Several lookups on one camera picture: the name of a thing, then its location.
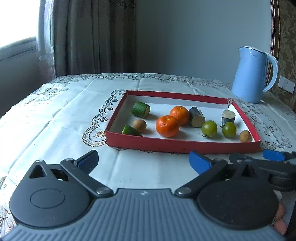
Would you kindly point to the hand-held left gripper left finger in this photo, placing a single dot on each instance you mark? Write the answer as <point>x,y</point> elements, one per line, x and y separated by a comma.
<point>86,160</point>

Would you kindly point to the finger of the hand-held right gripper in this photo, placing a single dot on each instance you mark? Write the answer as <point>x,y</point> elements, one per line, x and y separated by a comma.
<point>245,158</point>
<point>274,155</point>

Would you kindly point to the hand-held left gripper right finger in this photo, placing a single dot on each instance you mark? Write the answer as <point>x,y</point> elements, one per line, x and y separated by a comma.
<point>200,161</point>

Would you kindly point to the brown longan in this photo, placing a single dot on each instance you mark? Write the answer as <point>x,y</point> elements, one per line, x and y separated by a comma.
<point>139,125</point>
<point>245,136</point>

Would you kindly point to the green tomato with calyx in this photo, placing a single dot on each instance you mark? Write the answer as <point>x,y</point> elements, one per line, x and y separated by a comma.
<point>229,130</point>

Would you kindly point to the small dark eggplant chunk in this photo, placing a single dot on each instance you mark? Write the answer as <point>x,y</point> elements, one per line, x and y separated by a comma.
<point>228,117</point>

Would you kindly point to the large orange tangerine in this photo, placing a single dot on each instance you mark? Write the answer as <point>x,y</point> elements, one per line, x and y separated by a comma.
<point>167,126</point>

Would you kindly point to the small orange tangerine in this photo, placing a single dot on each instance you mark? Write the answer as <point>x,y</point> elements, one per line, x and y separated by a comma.
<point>180,113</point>

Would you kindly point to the green cucumber end piece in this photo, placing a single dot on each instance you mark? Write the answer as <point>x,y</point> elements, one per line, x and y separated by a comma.
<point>130,131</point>

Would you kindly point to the red shallow cardboard box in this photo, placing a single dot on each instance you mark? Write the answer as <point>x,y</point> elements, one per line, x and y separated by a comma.
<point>161,109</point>

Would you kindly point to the green cucumber chunk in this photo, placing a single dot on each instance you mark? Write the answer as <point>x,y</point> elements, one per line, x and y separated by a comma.
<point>140,109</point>

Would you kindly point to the person's right hand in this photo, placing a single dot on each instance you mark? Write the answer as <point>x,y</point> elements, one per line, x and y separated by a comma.
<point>281,217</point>

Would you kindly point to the embroidered white tablecloth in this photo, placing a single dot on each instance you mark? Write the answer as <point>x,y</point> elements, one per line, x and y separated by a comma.
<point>57,120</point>

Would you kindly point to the light blue electric kettle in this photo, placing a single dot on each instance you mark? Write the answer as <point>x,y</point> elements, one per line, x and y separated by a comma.
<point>249,74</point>

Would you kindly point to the brown curtain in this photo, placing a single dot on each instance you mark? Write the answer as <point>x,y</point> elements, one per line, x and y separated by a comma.
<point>94,34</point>

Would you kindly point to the sheer pale curtain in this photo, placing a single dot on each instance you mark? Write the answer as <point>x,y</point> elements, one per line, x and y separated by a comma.
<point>46,34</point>

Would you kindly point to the window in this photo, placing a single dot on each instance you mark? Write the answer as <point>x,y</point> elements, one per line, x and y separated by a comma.
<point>15,18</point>

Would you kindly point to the white wall switch panel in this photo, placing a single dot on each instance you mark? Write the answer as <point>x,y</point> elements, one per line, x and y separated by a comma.
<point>286,83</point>

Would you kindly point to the dark wooden curved frame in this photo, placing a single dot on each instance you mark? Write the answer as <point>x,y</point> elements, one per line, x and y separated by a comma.
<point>275,23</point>

